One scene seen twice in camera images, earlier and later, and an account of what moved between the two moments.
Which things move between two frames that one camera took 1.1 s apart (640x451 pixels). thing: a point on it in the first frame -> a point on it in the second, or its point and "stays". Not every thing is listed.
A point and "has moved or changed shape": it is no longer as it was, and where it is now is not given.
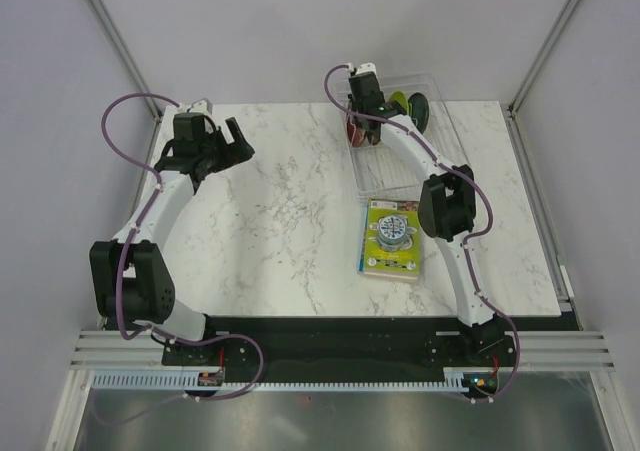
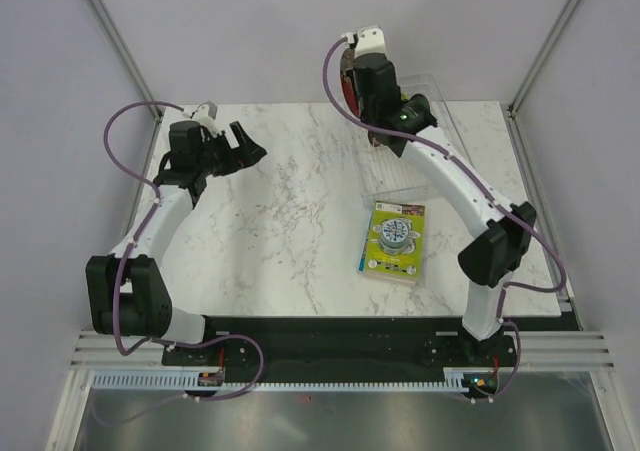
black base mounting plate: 345,349 stays
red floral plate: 355,134 has moved or changed shape
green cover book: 390,239 stays
